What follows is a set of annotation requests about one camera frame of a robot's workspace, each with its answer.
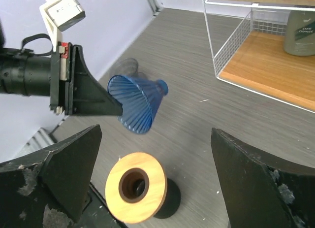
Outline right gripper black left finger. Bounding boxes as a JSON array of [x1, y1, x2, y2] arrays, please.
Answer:
[[0, 125, 102, 228]]

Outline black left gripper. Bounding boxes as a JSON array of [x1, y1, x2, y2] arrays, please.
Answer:
[[50, 42, 123, 116]]

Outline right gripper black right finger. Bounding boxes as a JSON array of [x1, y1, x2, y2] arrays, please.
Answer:
[[211, 128, 315, 228]]

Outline blue plastic dripper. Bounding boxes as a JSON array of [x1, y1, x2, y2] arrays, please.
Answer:
[[107, 75, 169, 134]]

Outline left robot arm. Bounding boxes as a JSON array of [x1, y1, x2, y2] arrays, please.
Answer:
[[0, 33, 123, 116]]

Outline smoky grey plastic dripper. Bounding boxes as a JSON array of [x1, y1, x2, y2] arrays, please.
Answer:
[[113, 58, 148, 79]]

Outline green bottle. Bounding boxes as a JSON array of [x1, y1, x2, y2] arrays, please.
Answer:
[[283, 10, 315, 56]]

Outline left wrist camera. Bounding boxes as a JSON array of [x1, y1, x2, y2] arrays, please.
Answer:
[[39, 0, 86, 52]]

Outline white wire shelf rack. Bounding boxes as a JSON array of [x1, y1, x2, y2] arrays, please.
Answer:
[[202, 0, 315, 112]]

